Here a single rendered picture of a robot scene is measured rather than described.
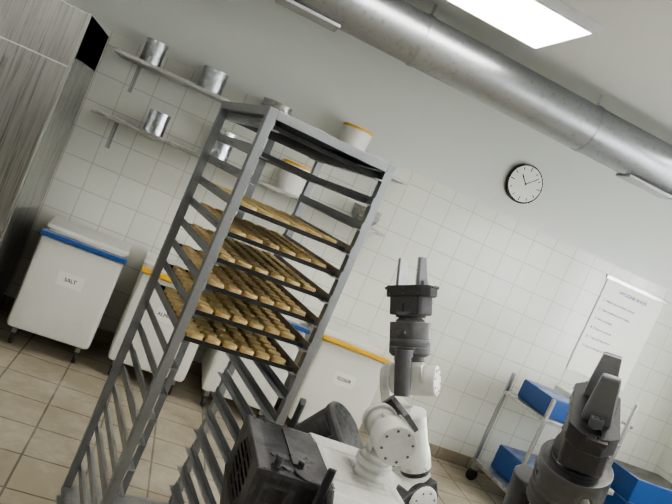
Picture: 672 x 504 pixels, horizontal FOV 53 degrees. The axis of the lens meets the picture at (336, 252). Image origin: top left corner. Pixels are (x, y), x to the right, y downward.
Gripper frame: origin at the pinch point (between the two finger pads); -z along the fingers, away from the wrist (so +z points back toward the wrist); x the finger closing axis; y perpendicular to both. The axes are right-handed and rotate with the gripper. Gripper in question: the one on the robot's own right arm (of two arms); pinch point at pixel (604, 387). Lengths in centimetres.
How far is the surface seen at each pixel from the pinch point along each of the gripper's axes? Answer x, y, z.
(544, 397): 390, 16, 235
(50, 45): 228, -299, 28
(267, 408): 106, -87, 108
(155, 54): 311, -289, 36
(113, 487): 60, -116, 122
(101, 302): 229, -262, 180
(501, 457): 388, -1, 299
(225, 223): 95, -104, 39
